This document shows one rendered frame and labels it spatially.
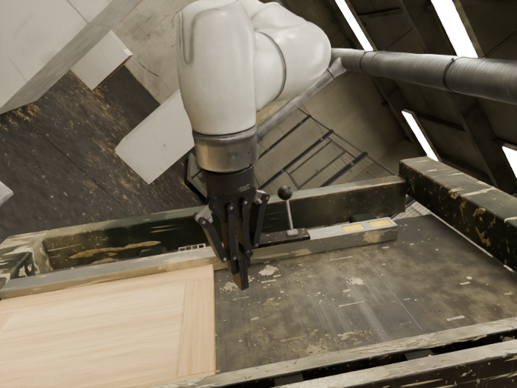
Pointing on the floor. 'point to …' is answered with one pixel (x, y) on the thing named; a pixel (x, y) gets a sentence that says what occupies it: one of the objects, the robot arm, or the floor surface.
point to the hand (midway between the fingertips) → (239, 269)
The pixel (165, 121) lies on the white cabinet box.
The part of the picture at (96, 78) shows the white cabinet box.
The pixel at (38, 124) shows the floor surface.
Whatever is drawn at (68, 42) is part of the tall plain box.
